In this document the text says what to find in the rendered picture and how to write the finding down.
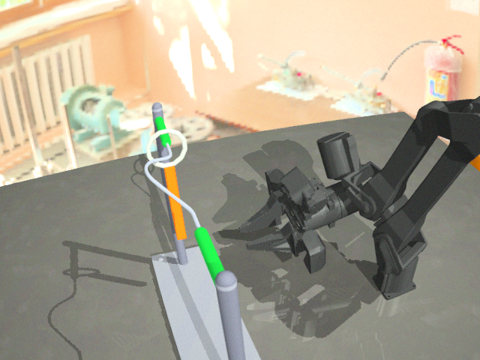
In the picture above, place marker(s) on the white hoop with orange handle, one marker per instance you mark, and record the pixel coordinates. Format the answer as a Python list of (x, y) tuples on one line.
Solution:
[(171, 180)]

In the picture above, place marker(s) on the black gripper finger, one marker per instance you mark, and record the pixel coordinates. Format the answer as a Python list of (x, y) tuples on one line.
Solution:
[(284, 241), (267, 216)]

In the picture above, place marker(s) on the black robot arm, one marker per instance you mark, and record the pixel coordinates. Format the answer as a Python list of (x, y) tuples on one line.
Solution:
[(398, 237)]

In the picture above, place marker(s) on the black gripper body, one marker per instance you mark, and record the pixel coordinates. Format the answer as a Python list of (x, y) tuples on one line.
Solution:
[(307, 237)]

